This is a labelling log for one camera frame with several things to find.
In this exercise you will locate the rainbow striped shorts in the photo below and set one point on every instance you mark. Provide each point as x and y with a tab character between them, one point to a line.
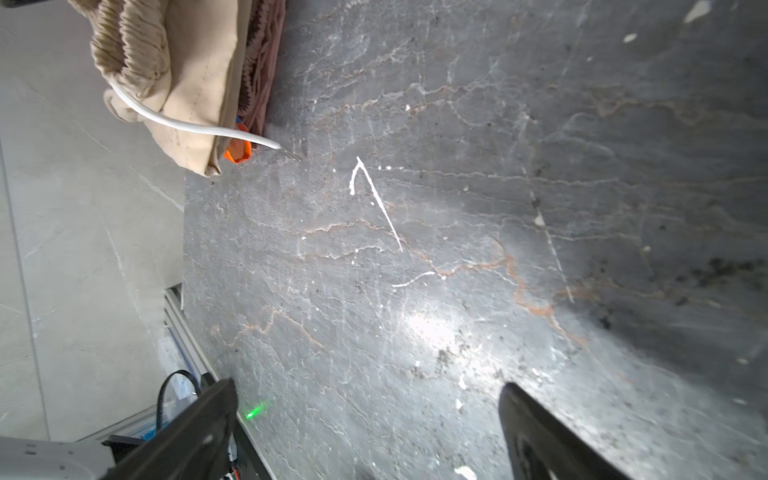
238	151

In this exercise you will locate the beige shorts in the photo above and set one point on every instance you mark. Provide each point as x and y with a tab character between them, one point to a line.
176	67

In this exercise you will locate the aluminium mounting rail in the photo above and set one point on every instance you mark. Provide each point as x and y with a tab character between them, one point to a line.
176	322

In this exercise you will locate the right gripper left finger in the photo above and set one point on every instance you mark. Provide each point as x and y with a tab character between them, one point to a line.
195	445

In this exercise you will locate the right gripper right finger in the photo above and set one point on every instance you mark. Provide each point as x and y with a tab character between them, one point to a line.
541	447

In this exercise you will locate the pink shorts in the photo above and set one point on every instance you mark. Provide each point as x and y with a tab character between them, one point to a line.
265	26

